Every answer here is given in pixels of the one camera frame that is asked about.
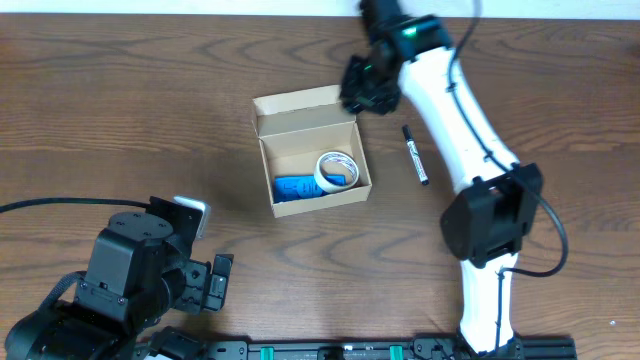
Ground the brown cardboard box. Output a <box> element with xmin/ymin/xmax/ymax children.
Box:
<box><xmin>251</xmin><ymin>85</ymin><xmax>372</xmax><ymax>218</ymax></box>

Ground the blue plastic case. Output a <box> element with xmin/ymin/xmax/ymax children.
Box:
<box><xmin>272</xmin><ymin>175</ymin><xmax>328</xmax><ymax>203</ymax></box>

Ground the white black marker pen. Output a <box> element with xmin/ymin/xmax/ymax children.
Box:
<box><xmin>402</xmin><ymin>125</ymin><xmax>430</xmax><ymax>186</ymax></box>

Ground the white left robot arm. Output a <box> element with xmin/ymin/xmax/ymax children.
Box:
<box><xmin>5</xmin><ymin>196</ymin><xmax>233</xmax><ymax>359</ymax></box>

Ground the white tape roll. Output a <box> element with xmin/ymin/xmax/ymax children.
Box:
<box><xmin>314</xmin><ymin>151</ymin><xmax>360</xmax><ymax>194</ymax></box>

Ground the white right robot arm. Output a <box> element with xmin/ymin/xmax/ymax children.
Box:
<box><xmin>340</xmin><ymin>0</ymin><xmax>542</xmax><ymax>356</ymax></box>

